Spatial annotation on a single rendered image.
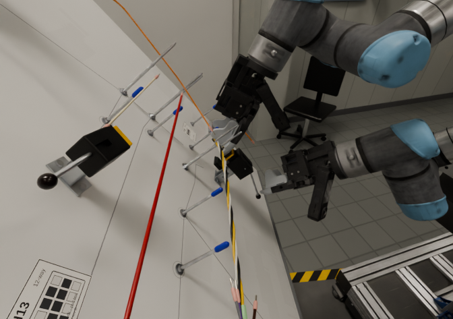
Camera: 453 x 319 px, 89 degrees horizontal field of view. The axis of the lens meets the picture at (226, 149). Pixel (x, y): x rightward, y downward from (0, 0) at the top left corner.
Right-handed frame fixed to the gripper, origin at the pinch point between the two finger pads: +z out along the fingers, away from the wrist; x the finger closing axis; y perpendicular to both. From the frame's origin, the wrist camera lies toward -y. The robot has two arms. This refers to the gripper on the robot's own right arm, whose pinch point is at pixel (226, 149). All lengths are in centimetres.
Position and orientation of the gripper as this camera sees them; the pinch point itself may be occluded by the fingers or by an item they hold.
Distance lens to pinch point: 54.5
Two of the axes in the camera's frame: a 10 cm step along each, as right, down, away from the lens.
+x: -0.1, 4.8, -8.8
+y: -8.9, -4.0, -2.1
